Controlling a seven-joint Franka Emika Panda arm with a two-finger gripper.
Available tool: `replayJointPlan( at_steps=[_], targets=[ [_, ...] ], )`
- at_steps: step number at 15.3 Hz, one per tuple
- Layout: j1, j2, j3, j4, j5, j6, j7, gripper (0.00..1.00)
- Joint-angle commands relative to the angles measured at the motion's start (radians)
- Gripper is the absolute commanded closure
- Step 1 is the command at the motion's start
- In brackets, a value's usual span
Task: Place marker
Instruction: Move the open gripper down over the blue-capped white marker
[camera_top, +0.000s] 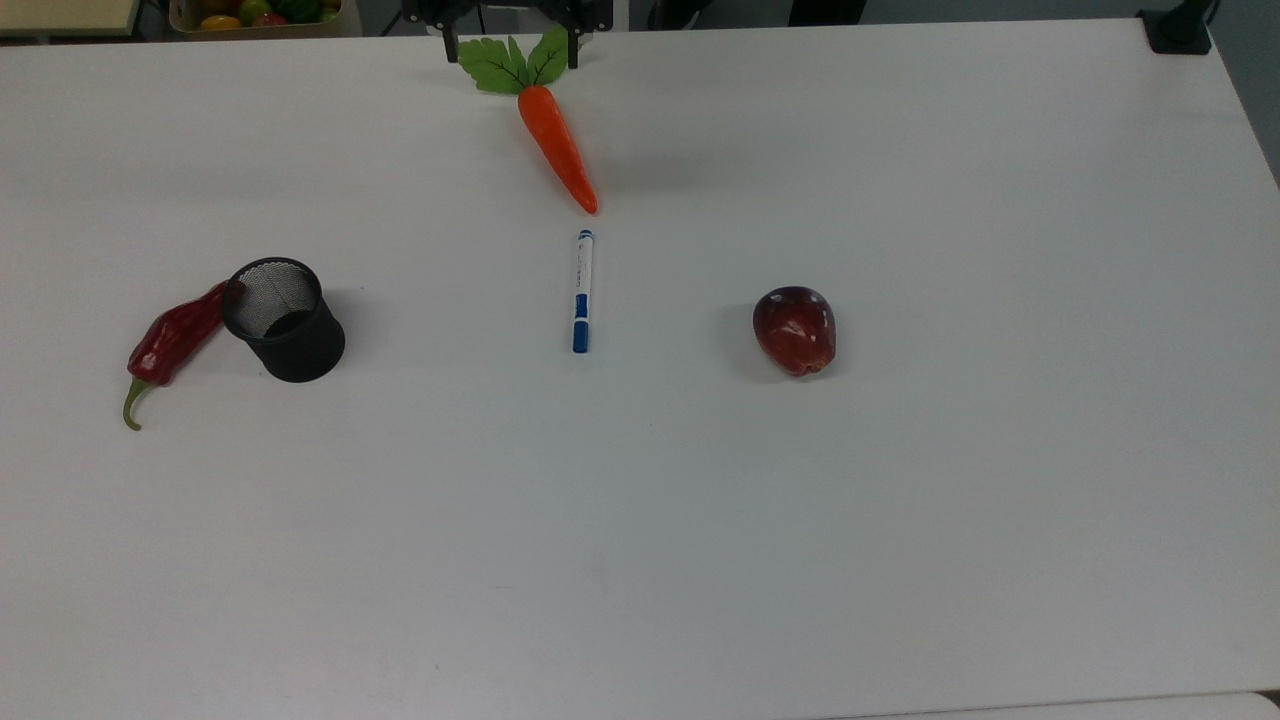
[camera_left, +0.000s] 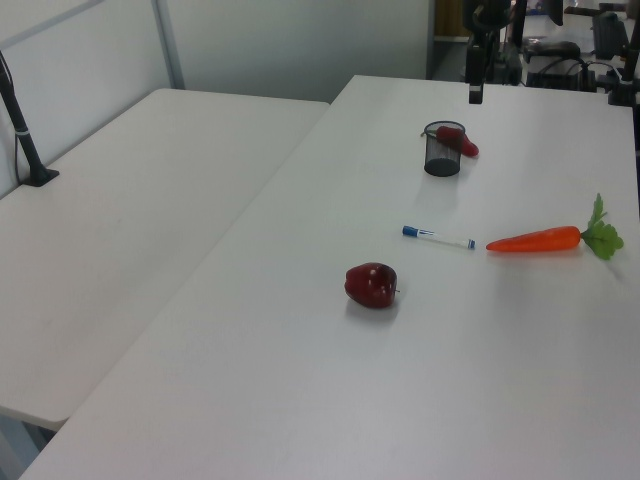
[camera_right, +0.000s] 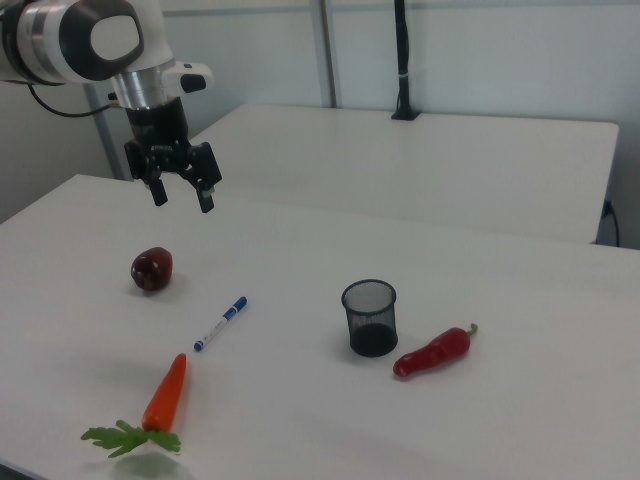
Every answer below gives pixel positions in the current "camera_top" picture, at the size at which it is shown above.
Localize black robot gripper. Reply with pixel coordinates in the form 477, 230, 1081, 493
403, 0, 613, 70

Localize white marker blue cap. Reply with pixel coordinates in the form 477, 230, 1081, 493
572, 229, 595, 354

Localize orange toy carrot green leaves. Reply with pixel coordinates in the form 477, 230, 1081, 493
457, 24, 600, 216

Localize box of toy fruit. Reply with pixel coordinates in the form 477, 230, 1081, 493
168, 0, 363, 40

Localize black mesh pen cup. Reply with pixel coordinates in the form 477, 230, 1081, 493
221, 257, 347, 384

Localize dark red toy apple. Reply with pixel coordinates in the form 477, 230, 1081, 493
752, 286, 838, 378

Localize red toy chili pepper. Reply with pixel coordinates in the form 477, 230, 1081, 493
122, 280, 247, 432

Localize light wooden table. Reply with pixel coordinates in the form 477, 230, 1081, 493
0, 0, 142, 42

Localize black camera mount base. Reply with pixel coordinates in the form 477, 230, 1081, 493
1137, 0, 1219, 56

